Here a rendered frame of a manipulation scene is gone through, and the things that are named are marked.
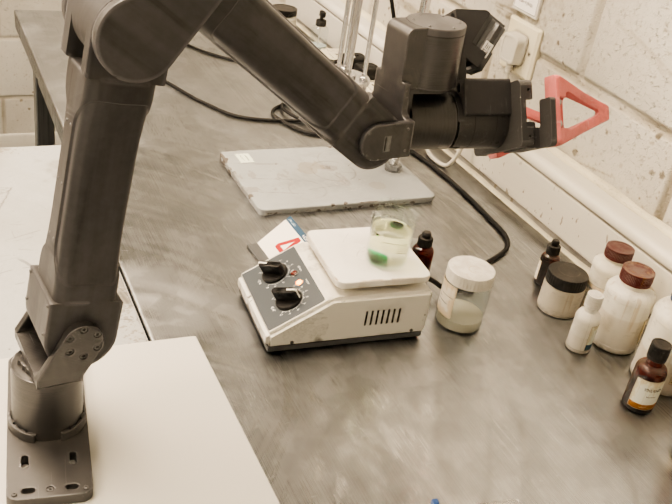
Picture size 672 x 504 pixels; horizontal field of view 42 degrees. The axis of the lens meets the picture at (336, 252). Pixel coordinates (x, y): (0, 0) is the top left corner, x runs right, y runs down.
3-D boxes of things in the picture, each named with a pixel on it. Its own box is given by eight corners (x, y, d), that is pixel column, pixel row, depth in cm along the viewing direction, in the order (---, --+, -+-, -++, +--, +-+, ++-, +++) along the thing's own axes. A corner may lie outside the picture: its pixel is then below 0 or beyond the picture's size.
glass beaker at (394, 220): (358, 269, 100) (370, 207, 96) (366, 247, 105) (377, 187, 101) (409, 280, 100) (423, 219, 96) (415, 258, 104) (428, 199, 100)
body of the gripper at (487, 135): (487, 96, 93) (423, 95, 91) (536, 79, 84) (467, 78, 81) (489, 156, 93) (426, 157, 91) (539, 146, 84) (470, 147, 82)
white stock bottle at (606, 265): (594, 295, 120) (616, 232, 115) (626, 316, 116) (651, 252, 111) (569, 304, 117) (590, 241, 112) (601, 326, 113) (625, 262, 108)
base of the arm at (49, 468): (81, 296, 86) (6, 298, 84) (96, 429, 70) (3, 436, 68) (80, 360, 90) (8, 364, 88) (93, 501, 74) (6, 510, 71)
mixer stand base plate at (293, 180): (259, 216, 125) (260, 209, 125) (217, 156, 140) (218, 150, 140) (436, 201, 138) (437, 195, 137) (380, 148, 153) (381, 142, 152)
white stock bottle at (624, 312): (609, 359, 107) (637, 285, 101) (578, 330, 112) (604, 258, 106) (645, 352, 109) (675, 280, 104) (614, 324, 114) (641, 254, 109)
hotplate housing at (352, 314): (265, 356, 97) (272, 298, 93) (235, 291, 108) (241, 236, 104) (439, 337, 106) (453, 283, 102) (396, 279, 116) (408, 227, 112)
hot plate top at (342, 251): (337, 290, 97) (338, 283, 96) (303, 236, 106) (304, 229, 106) (432, 282, 101) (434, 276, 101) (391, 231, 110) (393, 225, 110)
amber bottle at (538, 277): (556, 284, 121) (570, 240, 117) (545, 289, 119) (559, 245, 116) (540, 274, 122) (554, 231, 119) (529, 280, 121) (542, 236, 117)
